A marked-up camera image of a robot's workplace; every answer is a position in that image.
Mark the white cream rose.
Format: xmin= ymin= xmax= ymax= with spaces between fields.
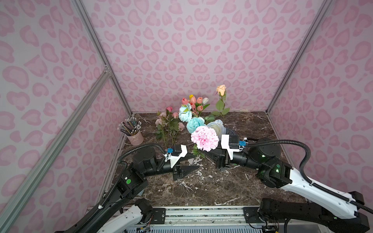
xmin=207 ymin=119 xmax=226 ymax=139

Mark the pink carnation flower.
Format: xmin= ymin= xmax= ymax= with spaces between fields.
xmin=191 ymin=126 xmax=219 ymax=158

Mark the pink pen cup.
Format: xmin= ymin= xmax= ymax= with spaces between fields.
xmin=118 ymin=115 xmax=144 ymax=146

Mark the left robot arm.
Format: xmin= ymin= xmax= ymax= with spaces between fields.
xmin=66 ymin=143 xmax=199 ymax=233

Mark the small teal white flower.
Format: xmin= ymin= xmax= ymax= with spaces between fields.
xmin=179 ymin=103 xmax=192 ymax=122

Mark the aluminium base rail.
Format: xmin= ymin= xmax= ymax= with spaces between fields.
xmin=100 ymin=205 xmax=292 ymax=233

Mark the peach rose stem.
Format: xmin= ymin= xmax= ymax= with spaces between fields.
xmin=212 ymin=84 xmax=230 ymax=117

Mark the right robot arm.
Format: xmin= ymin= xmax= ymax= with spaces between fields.
xmin=206 ymin=135 xmax=372 ymax=233

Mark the teal carnation flower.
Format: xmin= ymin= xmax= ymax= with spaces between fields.
xmin=186 ymin=117 xmax=206 ymax=134

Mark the purple glass vase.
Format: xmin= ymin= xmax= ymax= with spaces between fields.
xmin=226 ymin=128 xmax=238 ymax=136

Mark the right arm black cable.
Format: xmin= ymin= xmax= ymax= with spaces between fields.
xmin=244 ymin=139 xmax=373 ymax=215

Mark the pink tulip bunch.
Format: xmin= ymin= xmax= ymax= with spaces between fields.
xmin=182 ymin=95 xmax=210 ymax=117

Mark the magenta rose stem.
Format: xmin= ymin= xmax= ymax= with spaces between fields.
xmin=155 ymin=106 xmax=185 ymax=148

